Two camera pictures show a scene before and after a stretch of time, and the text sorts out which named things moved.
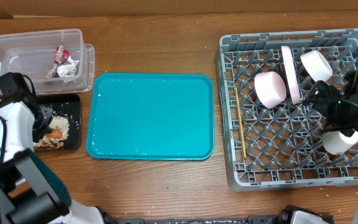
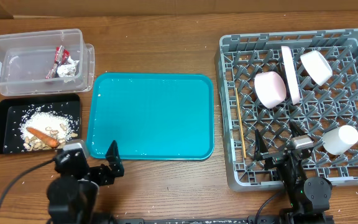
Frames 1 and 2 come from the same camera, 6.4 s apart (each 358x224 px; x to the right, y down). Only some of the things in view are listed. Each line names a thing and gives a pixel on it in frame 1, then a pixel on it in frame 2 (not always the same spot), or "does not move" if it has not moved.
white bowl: [317, 66] does not move
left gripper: [45, 111] to [112, 158]
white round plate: [291, 74] does not move
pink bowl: [270, 88] does not move
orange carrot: [55, 134] to [43, 137]
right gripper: [326, 97] to [273, 158]
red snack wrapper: [61, 56] does not move
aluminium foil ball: [68, 70] does not move
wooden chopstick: [240, 124] does not move
